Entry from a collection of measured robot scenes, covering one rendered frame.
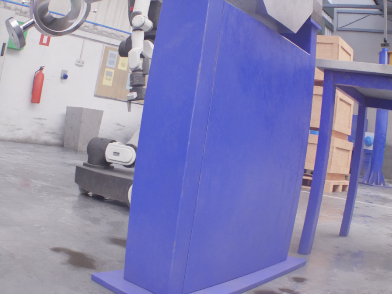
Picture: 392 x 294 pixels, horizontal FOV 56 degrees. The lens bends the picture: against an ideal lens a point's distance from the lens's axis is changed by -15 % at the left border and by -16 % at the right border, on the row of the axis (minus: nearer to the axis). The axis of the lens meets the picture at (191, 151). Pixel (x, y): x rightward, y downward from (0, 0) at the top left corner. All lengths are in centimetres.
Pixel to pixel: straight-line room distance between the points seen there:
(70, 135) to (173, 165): 566
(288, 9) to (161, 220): 79
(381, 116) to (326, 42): 340
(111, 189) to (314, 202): 115
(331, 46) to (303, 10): 422
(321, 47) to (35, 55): 429
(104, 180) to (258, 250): 125
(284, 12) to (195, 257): 81
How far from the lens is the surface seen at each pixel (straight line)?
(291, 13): 143
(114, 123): 761
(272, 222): 146
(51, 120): 684
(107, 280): 117
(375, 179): 872
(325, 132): 184
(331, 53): 571
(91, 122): 660
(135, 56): 235
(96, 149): 264
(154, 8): 258
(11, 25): 224
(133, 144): 252
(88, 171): 254
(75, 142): 655
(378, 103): 245
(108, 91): 746
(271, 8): 130
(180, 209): 103
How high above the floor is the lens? 45
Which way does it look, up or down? 2 degrees down
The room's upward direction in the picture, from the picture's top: 8 degrees clockwise
